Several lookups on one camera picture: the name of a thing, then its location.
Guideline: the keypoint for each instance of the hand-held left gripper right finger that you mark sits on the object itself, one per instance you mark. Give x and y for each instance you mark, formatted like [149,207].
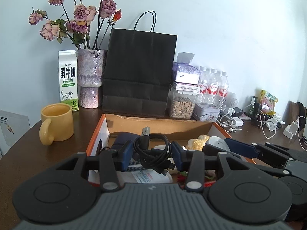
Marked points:
[178,157]

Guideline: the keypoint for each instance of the white green milk carton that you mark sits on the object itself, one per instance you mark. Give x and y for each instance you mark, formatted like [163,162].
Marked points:
[68,81]

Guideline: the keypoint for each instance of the mottled pink vase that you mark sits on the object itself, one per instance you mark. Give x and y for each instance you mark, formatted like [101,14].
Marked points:
[91,69]

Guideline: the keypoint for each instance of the red cardboard box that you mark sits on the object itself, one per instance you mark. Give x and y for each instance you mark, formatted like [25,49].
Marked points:
[168,127]

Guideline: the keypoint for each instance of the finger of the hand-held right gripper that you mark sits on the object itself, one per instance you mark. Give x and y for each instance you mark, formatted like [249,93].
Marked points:
[266,166]
[239,148]

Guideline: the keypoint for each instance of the yellow snack bag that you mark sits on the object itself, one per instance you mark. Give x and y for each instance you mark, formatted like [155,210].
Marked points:
[268,100]

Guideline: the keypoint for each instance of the white yellow plush toy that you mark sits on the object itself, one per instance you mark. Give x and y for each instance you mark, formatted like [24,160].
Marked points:
[196,143]

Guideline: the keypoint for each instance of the white charger dock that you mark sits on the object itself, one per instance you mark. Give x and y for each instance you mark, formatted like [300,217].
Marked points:
[290,130]

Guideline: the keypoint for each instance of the black paper bag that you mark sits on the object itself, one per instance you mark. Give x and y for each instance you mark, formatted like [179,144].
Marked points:
[139,71]

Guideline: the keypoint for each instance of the grey plastic mailer bag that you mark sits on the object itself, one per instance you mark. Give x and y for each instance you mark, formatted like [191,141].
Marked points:
[14,131]

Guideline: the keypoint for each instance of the small white fan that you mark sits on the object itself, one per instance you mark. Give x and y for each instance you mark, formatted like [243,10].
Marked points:
[231,99]

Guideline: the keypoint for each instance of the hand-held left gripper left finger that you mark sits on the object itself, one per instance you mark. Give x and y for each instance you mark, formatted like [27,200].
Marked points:
[126,155]

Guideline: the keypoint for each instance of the flat white carton box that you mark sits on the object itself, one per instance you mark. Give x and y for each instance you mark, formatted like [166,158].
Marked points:
[186,88]

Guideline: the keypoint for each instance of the small green spray bottle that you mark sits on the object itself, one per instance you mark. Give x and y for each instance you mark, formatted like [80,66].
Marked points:
[251,107]

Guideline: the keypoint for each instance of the brown wooden stand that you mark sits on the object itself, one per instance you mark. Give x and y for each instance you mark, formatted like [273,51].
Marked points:
[293,112]

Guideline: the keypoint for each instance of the purple tissue pack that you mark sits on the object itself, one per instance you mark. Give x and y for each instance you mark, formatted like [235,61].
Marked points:
[186,74]

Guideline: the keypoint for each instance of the printed tin box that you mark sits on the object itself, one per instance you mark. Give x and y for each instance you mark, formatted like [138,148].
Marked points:
[206,111]

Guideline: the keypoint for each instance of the yellow mug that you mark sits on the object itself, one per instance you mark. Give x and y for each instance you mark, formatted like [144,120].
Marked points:
[60,124]

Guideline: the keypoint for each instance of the clear seed container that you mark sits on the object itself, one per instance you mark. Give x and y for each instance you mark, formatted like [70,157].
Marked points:
[181,107]

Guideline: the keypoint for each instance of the black power adapter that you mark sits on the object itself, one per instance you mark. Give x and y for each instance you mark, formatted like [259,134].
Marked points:
[238,112]

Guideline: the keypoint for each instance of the white charger adapter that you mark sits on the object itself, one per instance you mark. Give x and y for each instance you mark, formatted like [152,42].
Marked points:
[238,121]

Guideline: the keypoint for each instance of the white wet wipes packet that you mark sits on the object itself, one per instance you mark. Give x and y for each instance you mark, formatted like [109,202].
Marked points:
[148,177]

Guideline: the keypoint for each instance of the dried pink rose bouquet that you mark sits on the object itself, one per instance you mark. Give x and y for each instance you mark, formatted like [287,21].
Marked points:
[82,13]

